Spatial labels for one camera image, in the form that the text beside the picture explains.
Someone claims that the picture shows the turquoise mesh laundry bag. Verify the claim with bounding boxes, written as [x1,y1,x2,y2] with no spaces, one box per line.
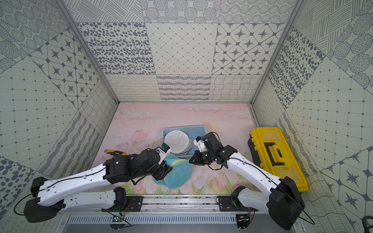
[153,154,193,189]

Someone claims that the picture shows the white mesh laundry bag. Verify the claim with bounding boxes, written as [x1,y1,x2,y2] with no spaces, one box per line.
[164,131,192,155]

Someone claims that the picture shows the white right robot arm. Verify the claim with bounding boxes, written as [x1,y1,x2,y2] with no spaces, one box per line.
[189,132,305,230]

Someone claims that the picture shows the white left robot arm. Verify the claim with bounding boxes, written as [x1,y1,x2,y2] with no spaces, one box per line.
[23,145,173,223]

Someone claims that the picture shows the light blue perforated plastic basket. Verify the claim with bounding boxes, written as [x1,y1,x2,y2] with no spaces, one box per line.
[162,125,207,159]

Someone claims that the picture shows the yellow black screwdriver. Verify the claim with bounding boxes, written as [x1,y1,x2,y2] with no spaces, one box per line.
[105,150,126,157]

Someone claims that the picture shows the yellow black toolbox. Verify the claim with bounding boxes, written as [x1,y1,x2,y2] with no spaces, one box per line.
[248,127,309,193]

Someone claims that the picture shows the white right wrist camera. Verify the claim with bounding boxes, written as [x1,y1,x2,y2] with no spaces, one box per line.
[193,136,208,152]

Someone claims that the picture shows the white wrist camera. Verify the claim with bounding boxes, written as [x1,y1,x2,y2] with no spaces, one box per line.
[193,136,208,152]
[156,143,171,165]

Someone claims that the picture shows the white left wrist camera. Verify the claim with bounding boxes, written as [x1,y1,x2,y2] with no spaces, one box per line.
[156,143,171,165]

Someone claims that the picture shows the aluminium mounting rail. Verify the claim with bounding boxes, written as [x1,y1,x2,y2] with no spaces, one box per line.
[66,194,254,225]

